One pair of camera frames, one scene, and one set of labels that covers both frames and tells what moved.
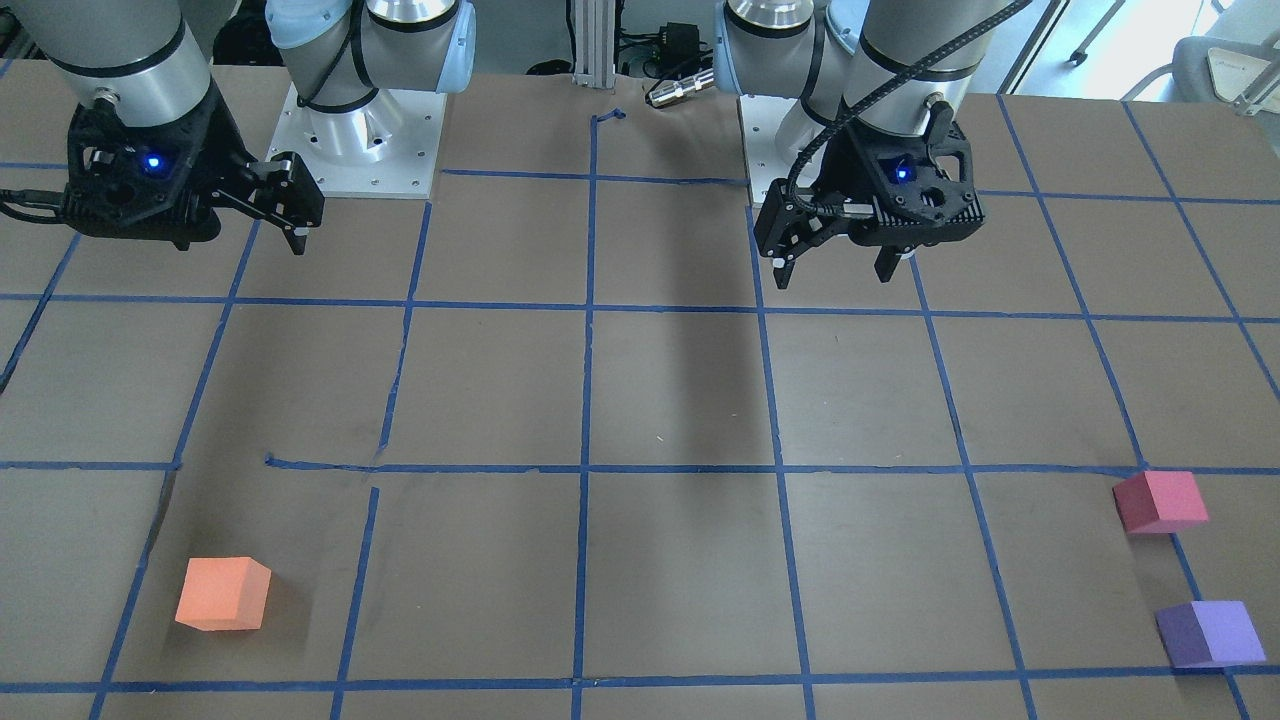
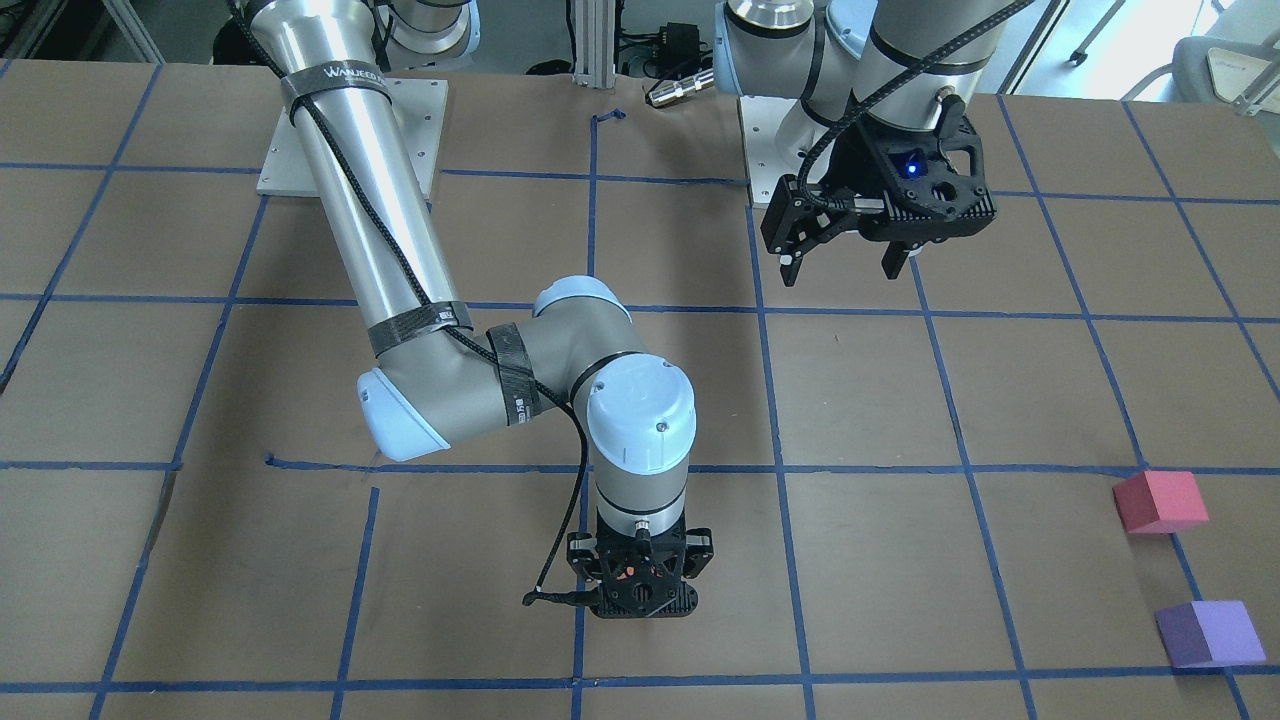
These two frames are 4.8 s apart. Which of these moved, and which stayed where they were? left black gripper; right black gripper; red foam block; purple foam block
Moved: right black gripper
Stayed: left black gripper; red foam block; purple foam block
